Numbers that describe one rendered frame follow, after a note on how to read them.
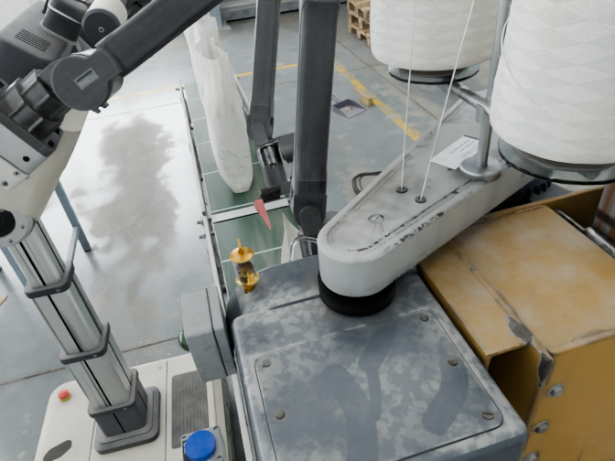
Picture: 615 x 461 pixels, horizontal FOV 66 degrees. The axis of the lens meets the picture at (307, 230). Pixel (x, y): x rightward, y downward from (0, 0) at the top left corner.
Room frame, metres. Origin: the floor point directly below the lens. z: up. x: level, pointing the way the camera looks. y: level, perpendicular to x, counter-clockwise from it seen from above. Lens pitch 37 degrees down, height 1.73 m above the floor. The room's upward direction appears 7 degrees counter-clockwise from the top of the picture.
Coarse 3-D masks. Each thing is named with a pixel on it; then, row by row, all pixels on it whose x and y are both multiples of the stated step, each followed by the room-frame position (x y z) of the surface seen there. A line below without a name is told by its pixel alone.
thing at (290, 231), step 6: (288, 222) 0.97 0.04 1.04; (288, 228) 0.98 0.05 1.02; (294, 228) 0.94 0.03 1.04; (288, 234) 0.99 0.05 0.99; (294, 234) 0.95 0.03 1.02; (288, 240) 1.00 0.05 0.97; (282, 246) 0.87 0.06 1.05; (288, 246) 1.01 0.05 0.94; (282, 252) 0.86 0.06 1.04; (288, 252) 0.94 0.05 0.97; (294, 252) 0.96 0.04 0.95; (300, 252) 0.93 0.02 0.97; (282, 258) 0.85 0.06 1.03; (288, 258) 0.93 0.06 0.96; (294, 258) 0.97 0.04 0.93; (300, 258) 0.93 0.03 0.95
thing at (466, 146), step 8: (464, 136) 0.60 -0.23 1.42; (456, 144) 0.58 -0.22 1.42; (464, 144) 0.58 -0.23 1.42; (472, 144) 0.58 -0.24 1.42; (440, 152) 0.56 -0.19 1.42; (448, 152) 0.56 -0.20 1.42; (456, 152) 0.56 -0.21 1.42; (464, 152) 0.56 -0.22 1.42; (472, 152) 0.55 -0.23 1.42; (432, 160) 0.55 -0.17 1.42; (440, 160) 0.54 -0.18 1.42; (448, 160) 0.54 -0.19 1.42; (456, 160) 0.54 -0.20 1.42; (456, 168) 0.52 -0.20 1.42
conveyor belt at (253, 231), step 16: (288, 208) 2.02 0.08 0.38; (224, 224) 1.94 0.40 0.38; (240, 224) 1.93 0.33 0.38; (256, 224) 1.91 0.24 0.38; (272, 224) 1.90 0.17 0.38; (224, 240) 1.81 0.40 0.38; (240, 240) 1.80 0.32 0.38; (256, 240) 1.79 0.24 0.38; (272, 240) 1.77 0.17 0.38; (224, 256) 1.69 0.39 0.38; (256, 256) 1.66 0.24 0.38; (272, 256) 1.65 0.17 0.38; (224, 272) 1.58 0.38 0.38
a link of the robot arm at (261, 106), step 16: (272, 0) 1.24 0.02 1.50; (256, 16) 1.24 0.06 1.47; (272, 16) 1.23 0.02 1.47; (256, 32) 1.22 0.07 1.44; (272, 32) 1.21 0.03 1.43; (256, 48) 1.20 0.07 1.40; (272, 48) 1.20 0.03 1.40; (256, 64) 1.19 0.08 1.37; (272, 64) 1.18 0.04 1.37; (256, 80) 1.17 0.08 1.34; (272, 80) 1.17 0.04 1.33; (256, 96) 1.15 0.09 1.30; (272, 96) 1.16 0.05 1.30; (256, 112) 1.13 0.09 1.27; (272, 112) 1.15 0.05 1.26; (272, 128) 1.16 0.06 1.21
